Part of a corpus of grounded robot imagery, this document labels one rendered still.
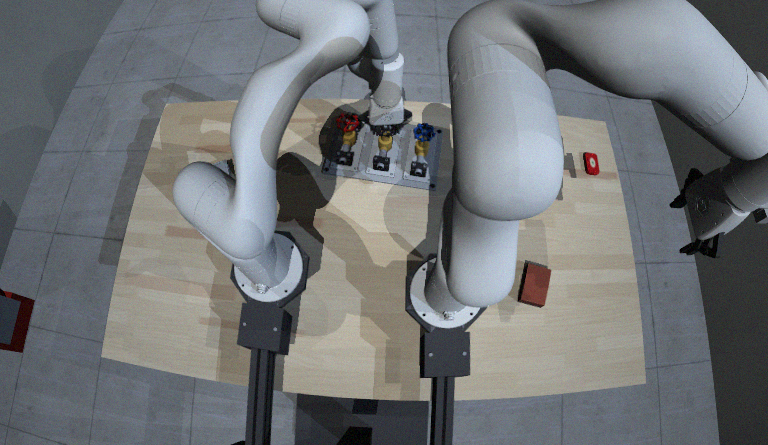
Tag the reddish-brown rectangular block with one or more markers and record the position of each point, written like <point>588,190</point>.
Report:
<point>534,286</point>

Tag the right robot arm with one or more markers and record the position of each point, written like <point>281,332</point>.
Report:
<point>508,151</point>

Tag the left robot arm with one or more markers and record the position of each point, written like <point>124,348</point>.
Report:
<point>242,223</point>

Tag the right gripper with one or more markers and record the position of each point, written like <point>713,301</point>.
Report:
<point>707,201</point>

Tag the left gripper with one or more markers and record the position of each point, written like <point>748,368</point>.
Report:
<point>380,115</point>

